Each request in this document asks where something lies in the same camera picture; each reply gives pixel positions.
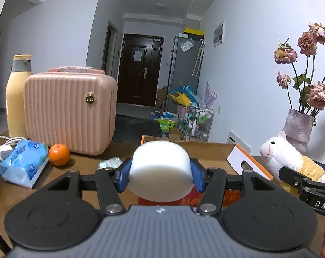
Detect yellow box on refrigerator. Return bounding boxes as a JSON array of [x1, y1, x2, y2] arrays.
[[183, 28, 204, 37]]

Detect purple textured vase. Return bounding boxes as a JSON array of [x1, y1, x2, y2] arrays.
[[282, 109, 316, 154]]

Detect white round foam sponge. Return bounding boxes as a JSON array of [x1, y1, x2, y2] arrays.
[[128, 140, 193, 203]]

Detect dried pink roses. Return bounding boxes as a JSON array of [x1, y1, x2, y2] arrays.
[[274, 23, 325, 118]]

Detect white yellow plush toy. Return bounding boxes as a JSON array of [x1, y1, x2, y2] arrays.
[[260, 131, 325, 196]]

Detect white charger with cable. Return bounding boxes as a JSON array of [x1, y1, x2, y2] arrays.
[[0, 136, 26, 161]]

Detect clear plastic bag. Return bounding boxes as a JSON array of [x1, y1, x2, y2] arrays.
[[98, 157, 123, 169]]

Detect blue wet wipes pack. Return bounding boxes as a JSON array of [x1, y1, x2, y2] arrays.
[[0, 139, 49, 189]]

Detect black bag on floor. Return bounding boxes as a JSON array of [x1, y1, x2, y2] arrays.
[[112, 114, 162, 145]]

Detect white wall panel box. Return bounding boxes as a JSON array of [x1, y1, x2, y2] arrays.
[[213, 20, 225, 47]]

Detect yellow thermos bottle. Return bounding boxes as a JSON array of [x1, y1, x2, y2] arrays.
[[6, 54, 32, 137]]

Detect grey refrigerator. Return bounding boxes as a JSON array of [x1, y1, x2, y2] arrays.
[[165, 33, 205, 113]]

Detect metal storage cart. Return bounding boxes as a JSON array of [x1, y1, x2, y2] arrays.
[[185, 107, 214, 142]]

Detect pink ribbed small suitcase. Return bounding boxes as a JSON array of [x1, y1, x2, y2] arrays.
[[24, 72, 117, 155]]

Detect orange tangerine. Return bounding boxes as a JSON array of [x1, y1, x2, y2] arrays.
[[48, 144, 70, 167]]

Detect red cardboard fruit box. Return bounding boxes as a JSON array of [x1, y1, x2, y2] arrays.
[[139, 136, 274, 207]]

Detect dark wooden door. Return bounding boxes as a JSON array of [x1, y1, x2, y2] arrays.
[[117, 33, 163, 107]]

